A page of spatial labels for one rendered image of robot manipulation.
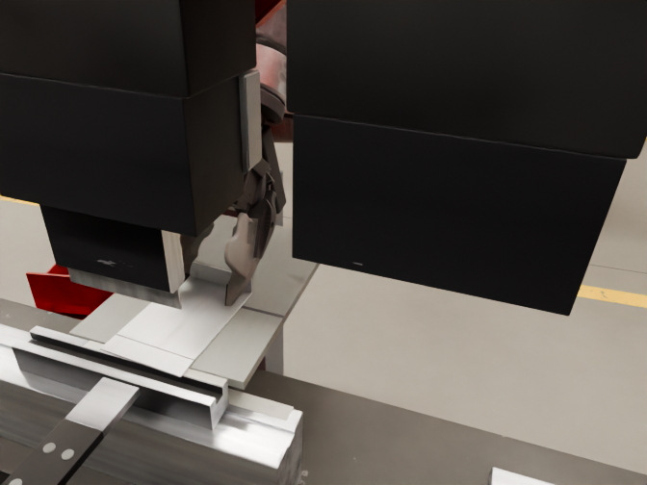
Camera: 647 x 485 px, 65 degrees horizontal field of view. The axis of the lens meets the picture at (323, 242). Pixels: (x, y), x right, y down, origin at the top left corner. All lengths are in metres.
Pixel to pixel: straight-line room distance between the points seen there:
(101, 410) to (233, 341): 0.12
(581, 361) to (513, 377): 0.30
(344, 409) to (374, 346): 1.38
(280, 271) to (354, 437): 0.19
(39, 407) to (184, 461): 0.15
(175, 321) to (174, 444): 0.11
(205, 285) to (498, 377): 1.54
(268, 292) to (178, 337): 0.11
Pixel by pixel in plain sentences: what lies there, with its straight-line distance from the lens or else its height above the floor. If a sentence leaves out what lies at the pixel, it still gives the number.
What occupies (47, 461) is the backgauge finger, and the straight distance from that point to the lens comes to 0.43.
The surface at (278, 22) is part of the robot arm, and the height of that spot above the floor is 1.25.
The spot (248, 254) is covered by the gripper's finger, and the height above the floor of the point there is 1.05.
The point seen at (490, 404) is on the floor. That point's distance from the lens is 1.88.
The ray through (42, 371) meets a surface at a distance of 0.54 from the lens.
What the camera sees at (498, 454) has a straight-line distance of 0.59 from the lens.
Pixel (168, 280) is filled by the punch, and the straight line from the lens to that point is 0.38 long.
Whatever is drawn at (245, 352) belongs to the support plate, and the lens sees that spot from 0.47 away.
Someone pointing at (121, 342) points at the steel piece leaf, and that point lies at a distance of 0.50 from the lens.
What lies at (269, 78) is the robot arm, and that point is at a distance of 0.53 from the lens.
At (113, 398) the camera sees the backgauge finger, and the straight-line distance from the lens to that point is 0.45.
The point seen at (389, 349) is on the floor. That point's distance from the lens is 1.97.
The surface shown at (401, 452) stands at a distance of 0.57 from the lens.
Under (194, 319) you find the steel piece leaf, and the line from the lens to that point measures 0.51.
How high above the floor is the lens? 1.33
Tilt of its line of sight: 31 degrees down
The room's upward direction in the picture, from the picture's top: 3 degrees clockwise
